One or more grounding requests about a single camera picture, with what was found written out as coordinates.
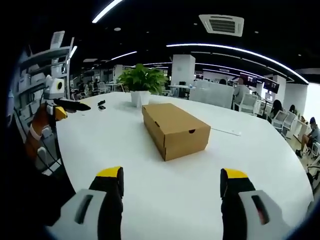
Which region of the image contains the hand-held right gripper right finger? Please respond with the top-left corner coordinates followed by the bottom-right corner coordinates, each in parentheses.
top-left (219, 167), bottom-right (294, 240)

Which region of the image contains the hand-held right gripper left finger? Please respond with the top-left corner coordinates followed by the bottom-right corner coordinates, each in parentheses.
top-left (46, 166), bottom-right (124, 240)

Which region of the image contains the brown cardboard shoe box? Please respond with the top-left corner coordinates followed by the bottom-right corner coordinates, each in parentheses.
top-left (141, 102), bottom-right (212, 162)

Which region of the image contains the person's left hand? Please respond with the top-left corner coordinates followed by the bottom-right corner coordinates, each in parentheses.
top-left (33, 102), bottom-right (55, 133)

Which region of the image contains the grey storage shelf rack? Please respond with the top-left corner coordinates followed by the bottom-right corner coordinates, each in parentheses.
top-left (14, 29), bottom-right (76, 126)

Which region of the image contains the green potted plant white pot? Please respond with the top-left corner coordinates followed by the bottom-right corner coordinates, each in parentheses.
top-left (116, 63), bottom-right (170, 108)

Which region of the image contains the white office chair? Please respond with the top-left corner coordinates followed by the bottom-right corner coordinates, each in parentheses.
top-left (235, 92), bottom-right (258, 116)
top-left (270, 109), bottom-right (298, 140)

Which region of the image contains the white partition panel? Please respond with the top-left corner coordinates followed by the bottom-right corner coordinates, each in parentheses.
top-left (189, 81), bottom-right (235, 109)

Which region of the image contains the ceiling air conditioner vent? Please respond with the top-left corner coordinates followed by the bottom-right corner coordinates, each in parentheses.
top-left (198, 13), bottom-right (245, 38)

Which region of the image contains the black cable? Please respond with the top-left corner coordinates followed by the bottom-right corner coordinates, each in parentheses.
top-left (37, 124), bottom-right (63, 176)

